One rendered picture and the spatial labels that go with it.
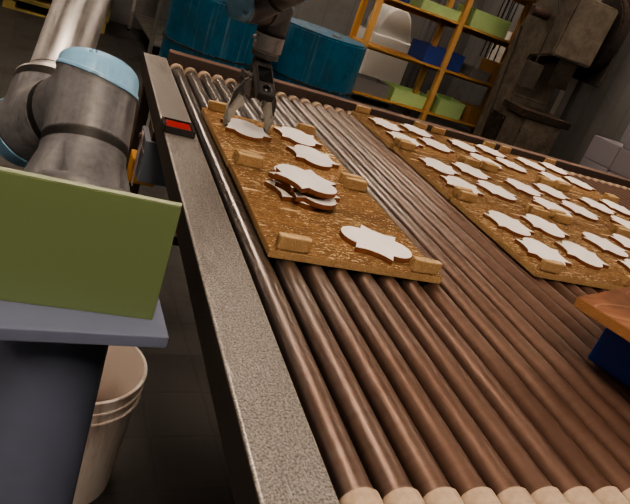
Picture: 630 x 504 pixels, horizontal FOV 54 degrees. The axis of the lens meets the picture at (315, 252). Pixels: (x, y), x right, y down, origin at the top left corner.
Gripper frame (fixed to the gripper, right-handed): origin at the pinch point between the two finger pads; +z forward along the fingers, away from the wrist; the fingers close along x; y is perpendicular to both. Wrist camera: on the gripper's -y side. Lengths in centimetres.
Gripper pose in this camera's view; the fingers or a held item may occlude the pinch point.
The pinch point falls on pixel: (245, 129)
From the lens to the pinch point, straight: 165.3
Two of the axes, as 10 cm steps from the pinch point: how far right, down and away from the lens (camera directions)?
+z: -3.2, 8.7, 3.9
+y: -3.0, -4.8, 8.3
